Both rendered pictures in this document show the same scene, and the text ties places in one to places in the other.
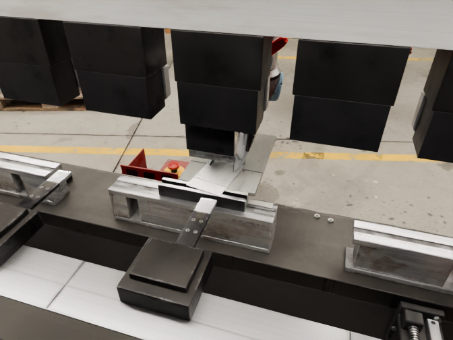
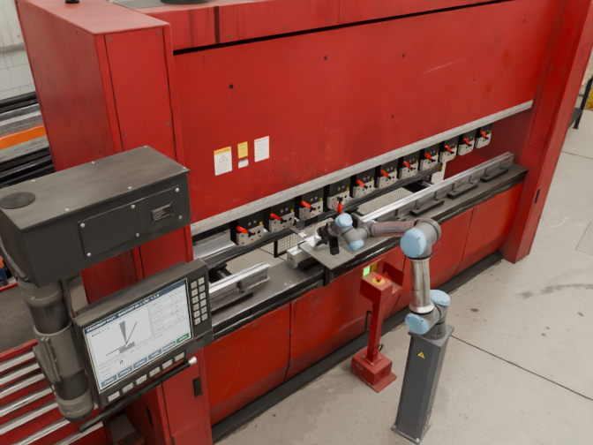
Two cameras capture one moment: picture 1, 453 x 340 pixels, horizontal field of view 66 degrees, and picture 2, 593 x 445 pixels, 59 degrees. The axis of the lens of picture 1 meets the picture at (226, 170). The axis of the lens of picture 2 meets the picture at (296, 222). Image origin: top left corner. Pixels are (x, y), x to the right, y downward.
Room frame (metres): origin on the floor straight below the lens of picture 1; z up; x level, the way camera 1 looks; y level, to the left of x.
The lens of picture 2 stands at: (1.90, -2.10, 2.65)
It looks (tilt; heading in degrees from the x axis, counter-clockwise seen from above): 32 degrees down; 123
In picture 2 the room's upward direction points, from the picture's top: 1 degrees clockwise
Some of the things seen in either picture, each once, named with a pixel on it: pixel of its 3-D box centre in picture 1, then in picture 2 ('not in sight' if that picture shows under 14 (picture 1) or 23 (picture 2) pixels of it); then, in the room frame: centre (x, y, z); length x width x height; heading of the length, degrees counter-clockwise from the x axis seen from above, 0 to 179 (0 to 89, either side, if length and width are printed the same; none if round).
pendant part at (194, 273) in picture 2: not in sight; (146, 326); (0.77, -1.27, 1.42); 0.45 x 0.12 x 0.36; 78
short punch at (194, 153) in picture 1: (211, 139); (310, 220); (0.60, 0.03, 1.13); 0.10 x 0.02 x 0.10; 73
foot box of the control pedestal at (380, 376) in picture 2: not in sight; (374, 367); (1.02, 0.22, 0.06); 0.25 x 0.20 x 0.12; 165
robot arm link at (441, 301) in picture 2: not in sight; (436, 305); (1.38, -0.03, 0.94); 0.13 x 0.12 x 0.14; 81
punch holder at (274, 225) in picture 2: (342, 88); (278, 213); (0.54, -0.19, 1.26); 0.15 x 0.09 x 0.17; 73
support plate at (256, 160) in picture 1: (231, 156); (326, 252); (0.74, -0.01, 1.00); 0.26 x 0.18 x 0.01; 163
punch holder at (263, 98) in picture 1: (223, 75); (307, 201); (0.59, 0.00, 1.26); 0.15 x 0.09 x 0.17; 73
